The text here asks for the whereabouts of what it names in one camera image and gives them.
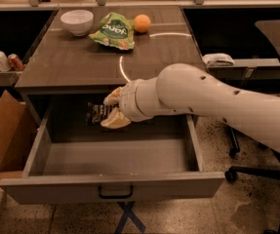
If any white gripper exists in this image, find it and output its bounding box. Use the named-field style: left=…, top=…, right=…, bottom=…
left=100, top=79, right=153, bottom=129

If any black rxbar chocolate bar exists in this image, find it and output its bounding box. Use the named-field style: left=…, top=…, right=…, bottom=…
left=86, top=102, right=115, bottom=126

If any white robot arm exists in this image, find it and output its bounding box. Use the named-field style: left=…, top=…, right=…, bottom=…
left=101, top=63, right=280, bottom=153

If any grey open drawer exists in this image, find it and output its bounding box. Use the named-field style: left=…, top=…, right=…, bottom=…
left=0, top=95, right=224, bottom=204

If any grey cabinet with dark top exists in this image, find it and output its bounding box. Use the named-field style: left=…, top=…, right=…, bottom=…
left=15, top=5, right=213, bottom=125

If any green snack bag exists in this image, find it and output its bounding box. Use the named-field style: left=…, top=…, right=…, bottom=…
left=89, top=12, right=135, bottom=51

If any orange fruit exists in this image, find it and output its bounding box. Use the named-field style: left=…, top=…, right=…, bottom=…
left=134, top=15, right=151, bottom=33

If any white ceramic bowl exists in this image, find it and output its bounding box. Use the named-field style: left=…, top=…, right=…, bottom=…
left=60, top=10, right=94, bottom=36

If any white folded cloth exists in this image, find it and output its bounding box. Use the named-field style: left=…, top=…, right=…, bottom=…
left=202, top=53, right=234, bottom=66

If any brown cardboard box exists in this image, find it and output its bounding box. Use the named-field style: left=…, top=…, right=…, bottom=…
left=0, top=90, right=40, bottom=193

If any red soda can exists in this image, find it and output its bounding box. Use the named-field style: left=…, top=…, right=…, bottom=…
left=8, top=54, right=24, bottom=71

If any black rolling stand base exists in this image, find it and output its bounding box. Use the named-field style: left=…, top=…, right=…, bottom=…
left=227, top=127, right=240, bottom=157

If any black drawer handle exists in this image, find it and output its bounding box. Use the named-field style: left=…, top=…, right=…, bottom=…
left=98, top=185, right=134, bottom=200

